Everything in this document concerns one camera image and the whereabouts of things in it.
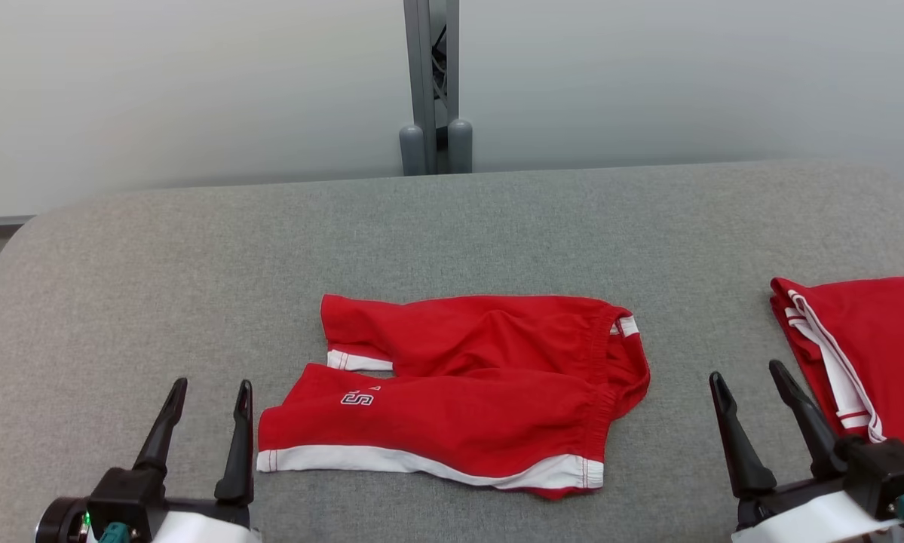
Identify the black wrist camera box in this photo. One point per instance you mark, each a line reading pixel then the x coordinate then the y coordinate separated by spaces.
pixel 885 471
pixel 127 494

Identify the grey metal post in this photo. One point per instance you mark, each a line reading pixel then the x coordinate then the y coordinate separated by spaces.
pixel 421 75

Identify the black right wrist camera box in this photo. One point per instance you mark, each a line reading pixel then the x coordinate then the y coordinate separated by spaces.
pixel 885 471

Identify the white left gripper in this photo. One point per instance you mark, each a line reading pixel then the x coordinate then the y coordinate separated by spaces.
pixel 203 528

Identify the red and white jersey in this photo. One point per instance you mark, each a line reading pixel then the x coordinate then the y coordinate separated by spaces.
pixel 881 339

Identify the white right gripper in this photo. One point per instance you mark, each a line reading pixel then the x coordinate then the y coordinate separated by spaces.
pixel 798 520

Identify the red shorts with white hem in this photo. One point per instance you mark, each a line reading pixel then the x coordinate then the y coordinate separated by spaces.
pixel 482 377

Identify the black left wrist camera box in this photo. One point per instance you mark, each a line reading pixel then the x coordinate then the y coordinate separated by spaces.
pixel 127 494

